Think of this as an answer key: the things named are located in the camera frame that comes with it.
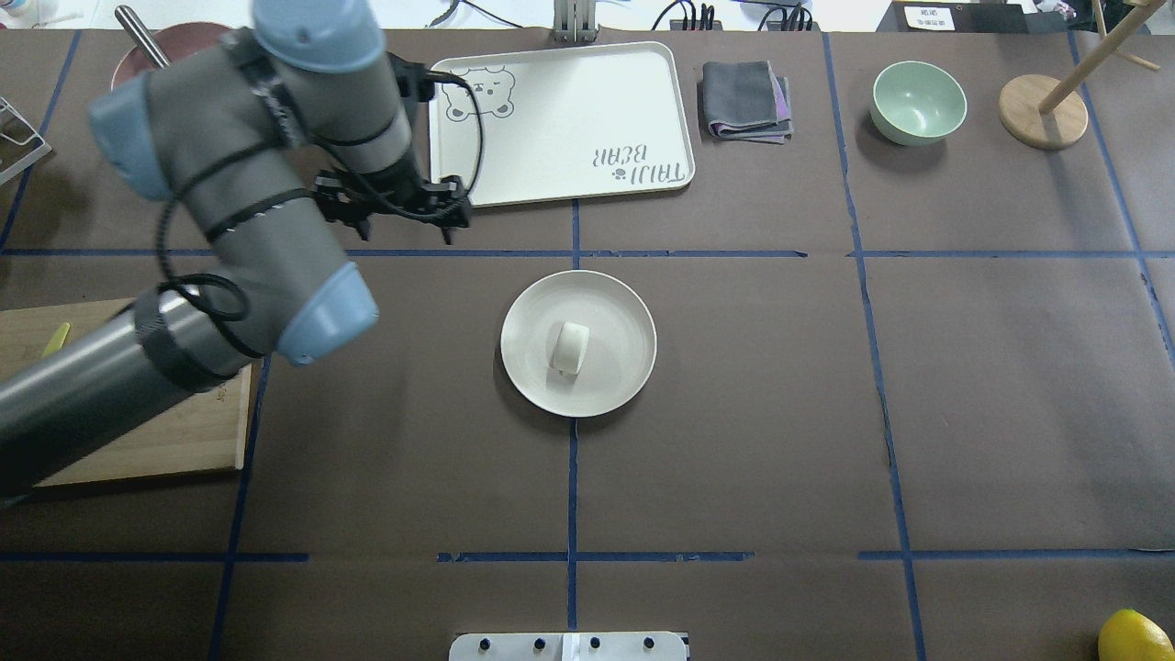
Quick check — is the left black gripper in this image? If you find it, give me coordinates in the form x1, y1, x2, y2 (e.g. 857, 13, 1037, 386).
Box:
313, 156, 474, 244

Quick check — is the cream round plate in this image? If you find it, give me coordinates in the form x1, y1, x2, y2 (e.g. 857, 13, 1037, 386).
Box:
499, 269, 657, 418

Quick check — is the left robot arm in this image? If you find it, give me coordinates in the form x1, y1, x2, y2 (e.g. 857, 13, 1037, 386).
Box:
4, 1, 474, 505

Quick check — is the white bear tray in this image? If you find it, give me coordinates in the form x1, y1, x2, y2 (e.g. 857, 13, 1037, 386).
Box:
429, 41, 696, 207

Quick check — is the pink bowl with ice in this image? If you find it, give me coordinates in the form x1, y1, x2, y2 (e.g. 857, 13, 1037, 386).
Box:
110, 21, 231, 89

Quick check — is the bamboo cutting board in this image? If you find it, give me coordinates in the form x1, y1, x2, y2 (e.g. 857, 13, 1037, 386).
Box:
1, 298, 255, 487

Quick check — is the steel muddler black tip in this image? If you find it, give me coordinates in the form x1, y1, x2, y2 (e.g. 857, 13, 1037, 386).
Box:
114, 5, 172, 70

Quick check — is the white cup rack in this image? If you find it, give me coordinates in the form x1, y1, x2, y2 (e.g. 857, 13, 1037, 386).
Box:
1, 97, 53, 186

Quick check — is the yellow plastic knife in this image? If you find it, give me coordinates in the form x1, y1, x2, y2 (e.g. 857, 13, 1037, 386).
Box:
41, 322, 72, 357

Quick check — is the grey folded cloth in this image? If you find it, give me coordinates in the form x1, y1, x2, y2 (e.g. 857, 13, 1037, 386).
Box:
701, 62, 794, 146

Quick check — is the green bowl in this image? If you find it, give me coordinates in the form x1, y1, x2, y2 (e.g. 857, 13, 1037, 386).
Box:
870, 62, 968, 147

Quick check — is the black label box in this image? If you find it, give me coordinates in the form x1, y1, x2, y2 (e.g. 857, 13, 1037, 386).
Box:
877, 1, 1030, 34

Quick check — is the wooden mug tree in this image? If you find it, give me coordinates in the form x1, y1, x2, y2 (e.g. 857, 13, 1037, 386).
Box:
998, 1, 1164, 151

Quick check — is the yellow lemon lower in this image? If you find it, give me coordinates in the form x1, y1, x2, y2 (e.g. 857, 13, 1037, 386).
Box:
1097, 611, 1174, 660

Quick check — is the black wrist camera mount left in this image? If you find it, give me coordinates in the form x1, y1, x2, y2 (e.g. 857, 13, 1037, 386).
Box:
387, 50, 437, 104

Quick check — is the aluminium frame post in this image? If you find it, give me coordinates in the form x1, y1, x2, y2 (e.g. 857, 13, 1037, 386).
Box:
553, 0, 599, 43

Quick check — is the white pole mount base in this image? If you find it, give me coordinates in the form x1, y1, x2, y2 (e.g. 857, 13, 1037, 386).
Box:
448, 630, 691, 660

